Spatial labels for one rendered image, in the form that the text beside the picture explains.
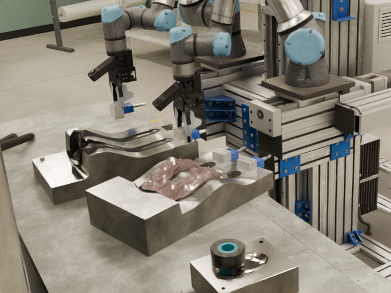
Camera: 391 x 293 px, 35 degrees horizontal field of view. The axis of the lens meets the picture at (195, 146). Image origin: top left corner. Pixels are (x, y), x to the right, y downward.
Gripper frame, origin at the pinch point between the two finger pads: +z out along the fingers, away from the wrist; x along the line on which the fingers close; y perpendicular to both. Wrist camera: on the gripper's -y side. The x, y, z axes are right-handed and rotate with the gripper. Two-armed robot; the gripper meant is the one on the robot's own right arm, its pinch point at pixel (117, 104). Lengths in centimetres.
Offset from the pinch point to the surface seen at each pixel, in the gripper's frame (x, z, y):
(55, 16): 512, 56, 105
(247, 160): -57, 7, 21
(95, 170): -36.1, 6.8, -21.4
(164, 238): -77, 12, -17
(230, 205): -70, 13, 7
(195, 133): -31.4, 5.1, 15.9
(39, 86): 376, 96, 47
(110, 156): -36.1, 3.6, -16.2
